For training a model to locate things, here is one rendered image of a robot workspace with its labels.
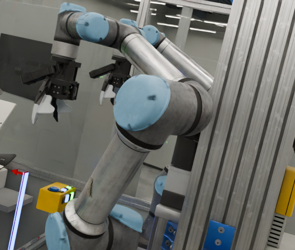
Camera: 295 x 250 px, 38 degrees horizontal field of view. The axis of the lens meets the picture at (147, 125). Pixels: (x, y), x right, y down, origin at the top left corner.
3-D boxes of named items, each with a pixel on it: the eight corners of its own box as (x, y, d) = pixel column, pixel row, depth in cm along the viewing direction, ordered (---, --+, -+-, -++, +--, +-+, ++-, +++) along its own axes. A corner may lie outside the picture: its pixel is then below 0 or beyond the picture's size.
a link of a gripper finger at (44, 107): (45, 122, 116) (59, 95, 121) (26, 117, 118) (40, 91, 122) (48, 128, 119) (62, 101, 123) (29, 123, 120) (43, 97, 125)
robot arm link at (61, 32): (69, 1, 117) (55, 1, 123) (61, 41, 118) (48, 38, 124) (93, 9, 122) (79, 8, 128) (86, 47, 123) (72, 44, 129)
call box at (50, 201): (52, 203, 197) (56, 181, 196) (72, 209, 195) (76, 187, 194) (34, 211, 182) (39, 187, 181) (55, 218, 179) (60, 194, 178)
